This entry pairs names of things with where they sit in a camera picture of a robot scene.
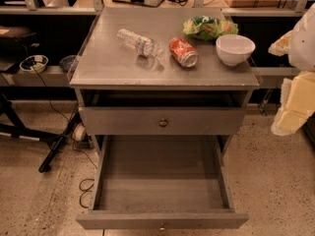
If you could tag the green chip bag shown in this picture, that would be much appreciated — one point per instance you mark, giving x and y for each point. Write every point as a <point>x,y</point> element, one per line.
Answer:
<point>208,28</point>

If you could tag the open grey middle drawer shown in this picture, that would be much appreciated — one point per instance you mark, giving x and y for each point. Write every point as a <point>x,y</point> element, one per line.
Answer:
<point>161,182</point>

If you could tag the grey metal drawer cabinet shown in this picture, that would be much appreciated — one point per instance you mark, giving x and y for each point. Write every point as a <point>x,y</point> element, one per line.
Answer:
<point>111,74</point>

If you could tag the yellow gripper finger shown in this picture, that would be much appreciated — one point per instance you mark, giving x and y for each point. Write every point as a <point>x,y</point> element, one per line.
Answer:
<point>281,46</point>
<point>297,104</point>

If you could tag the closed grey top drawer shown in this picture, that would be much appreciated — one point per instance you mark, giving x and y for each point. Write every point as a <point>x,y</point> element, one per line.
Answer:
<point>161,120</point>

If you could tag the red coke can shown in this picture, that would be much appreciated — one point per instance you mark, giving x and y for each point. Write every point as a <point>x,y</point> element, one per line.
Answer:
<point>183,52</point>

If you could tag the black stand legs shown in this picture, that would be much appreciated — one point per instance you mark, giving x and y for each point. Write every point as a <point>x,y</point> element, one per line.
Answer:
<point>20,131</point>

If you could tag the black bag on shelf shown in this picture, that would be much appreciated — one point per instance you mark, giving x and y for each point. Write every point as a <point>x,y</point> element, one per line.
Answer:
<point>15,43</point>

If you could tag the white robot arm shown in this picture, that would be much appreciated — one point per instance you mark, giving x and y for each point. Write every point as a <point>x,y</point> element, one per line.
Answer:
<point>301,54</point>

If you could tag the white bowl on shelf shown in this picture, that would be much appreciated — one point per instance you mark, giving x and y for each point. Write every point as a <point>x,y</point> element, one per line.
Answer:
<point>34,64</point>

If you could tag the white ceramic bowl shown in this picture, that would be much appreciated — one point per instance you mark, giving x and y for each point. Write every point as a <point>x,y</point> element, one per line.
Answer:
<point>234,49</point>

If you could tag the clear plastic water bottle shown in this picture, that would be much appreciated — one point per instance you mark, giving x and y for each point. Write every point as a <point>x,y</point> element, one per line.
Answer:
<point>143,45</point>

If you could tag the dark bowl on shelf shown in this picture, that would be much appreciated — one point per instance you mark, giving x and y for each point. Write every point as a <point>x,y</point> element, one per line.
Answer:
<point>67,63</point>

